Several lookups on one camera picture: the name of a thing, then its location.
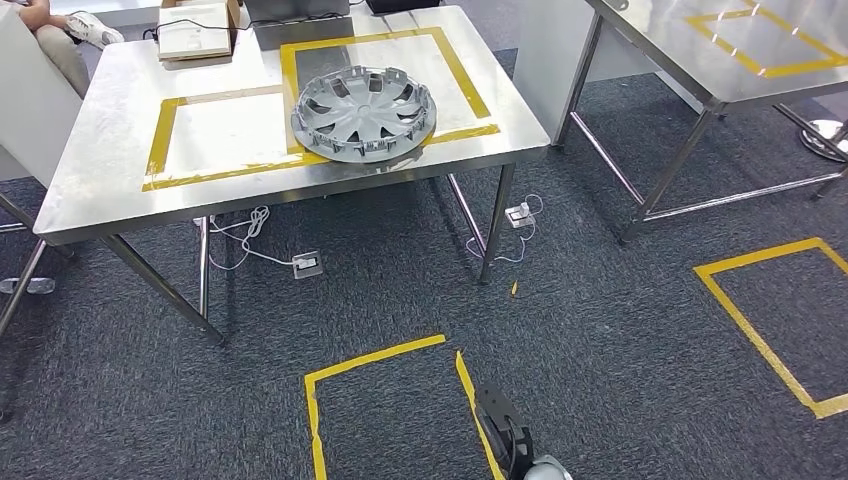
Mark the grey plastic wheel cover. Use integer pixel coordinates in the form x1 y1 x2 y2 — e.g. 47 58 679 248
291 64 439 165

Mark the steel workbench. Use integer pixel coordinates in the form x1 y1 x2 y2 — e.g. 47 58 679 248
33 3 552 346

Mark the white cabinet panel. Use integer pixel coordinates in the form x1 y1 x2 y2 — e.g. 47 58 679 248
513 0 705 145
0 6 84 190

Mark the yellow floor tape square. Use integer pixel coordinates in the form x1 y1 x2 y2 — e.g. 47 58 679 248
693 237 848 421
304 334 508 480

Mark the black bag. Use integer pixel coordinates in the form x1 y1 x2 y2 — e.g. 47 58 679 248
365 0 443 16

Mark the grey laptop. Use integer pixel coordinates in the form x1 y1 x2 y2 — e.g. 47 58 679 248
243 0 356 52

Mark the white flat box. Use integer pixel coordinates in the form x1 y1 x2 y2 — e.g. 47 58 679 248
157 3 233 62

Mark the steel table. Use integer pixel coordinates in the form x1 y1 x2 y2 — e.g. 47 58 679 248
0 192 75 339
553 0 848 246

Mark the yellow table tape square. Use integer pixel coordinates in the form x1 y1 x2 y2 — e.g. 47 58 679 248
685 0 848 79

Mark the clear plastic bottle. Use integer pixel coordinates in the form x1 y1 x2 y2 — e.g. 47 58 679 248
0 276 57 297

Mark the person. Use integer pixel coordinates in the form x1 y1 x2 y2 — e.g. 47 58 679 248
16 0 126 99

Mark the chrome round base stand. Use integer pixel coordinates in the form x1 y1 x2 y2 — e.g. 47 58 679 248
798 119 848 164

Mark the white power strip cable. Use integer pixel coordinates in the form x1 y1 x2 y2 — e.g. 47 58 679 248
207 205 296 273
464 193 545 265

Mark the black laptop cable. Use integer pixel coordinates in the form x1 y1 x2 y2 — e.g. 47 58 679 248
142 16 359 42

